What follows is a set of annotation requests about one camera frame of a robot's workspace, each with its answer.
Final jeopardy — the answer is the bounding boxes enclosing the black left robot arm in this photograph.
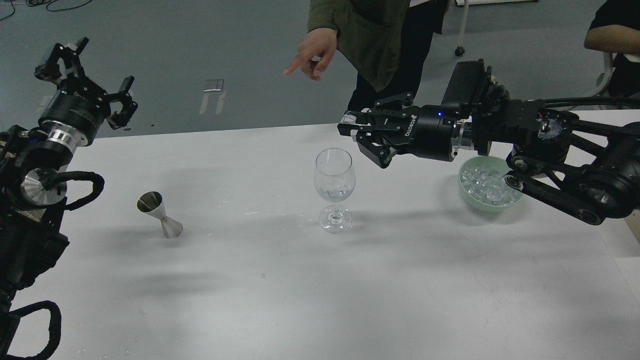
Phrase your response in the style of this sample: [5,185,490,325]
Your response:
[0,38,138,360]

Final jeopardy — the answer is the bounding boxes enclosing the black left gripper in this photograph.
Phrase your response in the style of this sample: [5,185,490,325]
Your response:
[34,38,138,147]

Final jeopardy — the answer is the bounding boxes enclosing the standing person's right hand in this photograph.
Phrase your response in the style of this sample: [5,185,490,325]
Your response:
[283,27,338,82]

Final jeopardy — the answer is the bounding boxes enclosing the steel cocktail jigger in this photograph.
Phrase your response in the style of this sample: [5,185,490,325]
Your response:
[136,191,184,239]

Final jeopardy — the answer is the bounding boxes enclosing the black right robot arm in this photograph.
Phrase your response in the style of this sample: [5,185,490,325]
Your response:
[337,59,640,226]

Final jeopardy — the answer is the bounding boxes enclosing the black floor cables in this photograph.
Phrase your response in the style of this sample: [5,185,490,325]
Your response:
[0,0,94,22]

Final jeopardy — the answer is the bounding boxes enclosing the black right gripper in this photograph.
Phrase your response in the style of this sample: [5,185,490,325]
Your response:
[337,91,473,169]

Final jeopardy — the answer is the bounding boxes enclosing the green bowl of ice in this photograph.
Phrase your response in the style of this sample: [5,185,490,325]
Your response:
[457,156,524,213]

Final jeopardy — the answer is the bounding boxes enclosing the standing person in green jacket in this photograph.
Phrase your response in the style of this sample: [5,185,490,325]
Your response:
[307,0,451,111]

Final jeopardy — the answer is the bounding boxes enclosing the seated person in black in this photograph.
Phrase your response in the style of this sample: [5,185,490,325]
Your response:
[583,0,640,98]

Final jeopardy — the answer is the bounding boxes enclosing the clear wine glass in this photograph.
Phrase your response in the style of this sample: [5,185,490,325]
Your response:
[314,147,356,234]

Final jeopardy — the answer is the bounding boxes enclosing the beige checkered cushion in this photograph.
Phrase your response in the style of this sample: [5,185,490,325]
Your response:
[0,140,9,162]

